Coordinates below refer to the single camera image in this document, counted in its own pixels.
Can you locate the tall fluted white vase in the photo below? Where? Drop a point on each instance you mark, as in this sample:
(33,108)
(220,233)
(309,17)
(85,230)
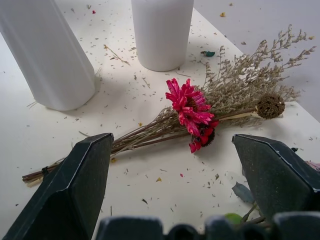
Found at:
(47,52)

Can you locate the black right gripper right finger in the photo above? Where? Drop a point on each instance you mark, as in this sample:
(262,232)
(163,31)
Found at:
(272,175)

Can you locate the green leaf stem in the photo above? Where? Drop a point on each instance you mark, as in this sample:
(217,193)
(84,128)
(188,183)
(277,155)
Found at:
(243,197)

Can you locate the smooth round white vase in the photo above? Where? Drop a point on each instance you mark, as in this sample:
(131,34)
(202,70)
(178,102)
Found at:
(162,32)

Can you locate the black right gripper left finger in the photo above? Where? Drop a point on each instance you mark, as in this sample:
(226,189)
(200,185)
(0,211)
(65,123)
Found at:
(67,190)

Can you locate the teal dried petal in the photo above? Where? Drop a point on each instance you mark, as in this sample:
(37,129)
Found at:
(208,53)

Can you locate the dried flower bouquet with red blooms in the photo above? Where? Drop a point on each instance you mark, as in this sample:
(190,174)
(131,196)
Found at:
(200,110)

